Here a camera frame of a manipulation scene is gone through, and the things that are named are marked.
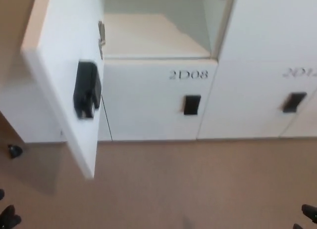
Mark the white locker door unprinted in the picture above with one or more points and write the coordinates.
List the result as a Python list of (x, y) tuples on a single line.
[(272, 26)]

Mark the white locker door narrow sliver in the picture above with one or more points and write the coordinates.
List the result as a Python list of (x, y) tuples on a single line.
[(307, 122)]

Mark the white locker cabinet compartment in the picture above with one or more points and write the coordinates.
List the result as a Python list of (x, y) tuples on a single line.
[(153, 33)]

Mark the white locker door printed 2D08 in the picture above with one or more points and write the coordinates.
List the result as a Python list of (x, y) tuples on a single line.
[(148, 105)]

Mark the black inner lock box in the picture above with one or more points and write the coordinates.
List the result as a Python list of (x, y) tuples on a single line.
[(85, 90)]

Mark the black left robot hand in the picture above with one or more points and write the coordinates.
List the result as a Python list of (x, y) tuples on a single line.
[(8, 217)]

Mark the white locker door printed 2D07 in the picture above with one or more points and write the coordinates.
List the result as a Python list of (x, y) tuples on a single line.
[(62, 28)]

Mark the black floor door stop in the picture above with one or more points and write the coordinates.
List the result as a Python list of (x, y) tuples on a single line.
[(15, 151)]

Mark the white locker door printed 2D12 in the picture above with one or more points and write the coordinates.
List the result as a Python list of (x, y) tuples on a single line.
[(242, 103)]

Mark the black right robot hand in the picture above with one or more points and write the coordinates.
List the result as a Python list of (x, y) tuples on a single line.
[(310, 212)]

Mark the metal locker door hinge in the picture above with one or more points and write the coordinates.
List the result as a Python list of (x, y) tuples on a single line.
[(101, 38)]

